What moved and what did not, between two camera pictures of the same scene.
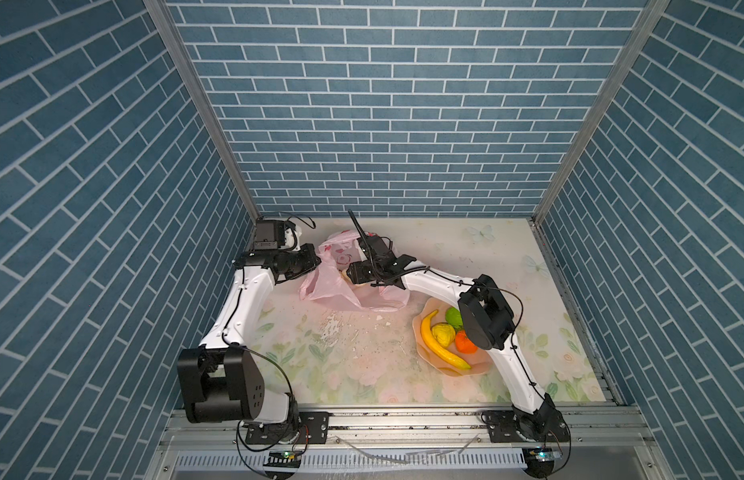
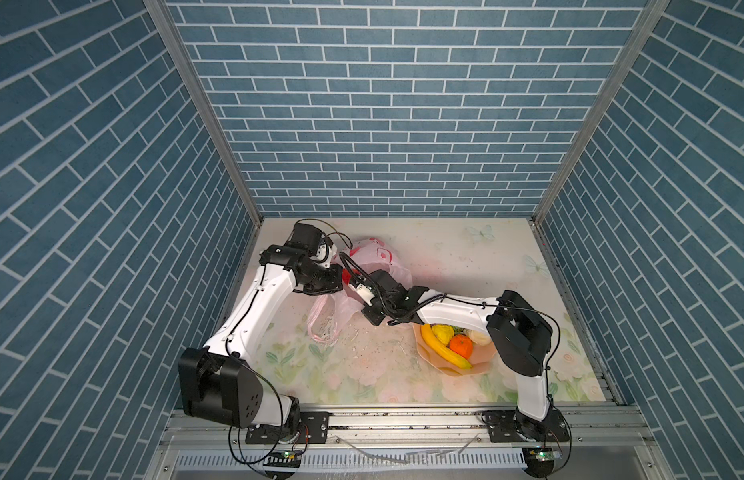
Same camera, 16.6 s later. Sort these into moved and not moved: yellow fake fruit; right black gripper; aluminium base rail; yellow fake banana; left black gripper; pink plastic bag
Moved: right black gripper; left black gripper; pink plastic bag
Not moved: yellow fake fruit; yellow fake banana; aluminium base rail
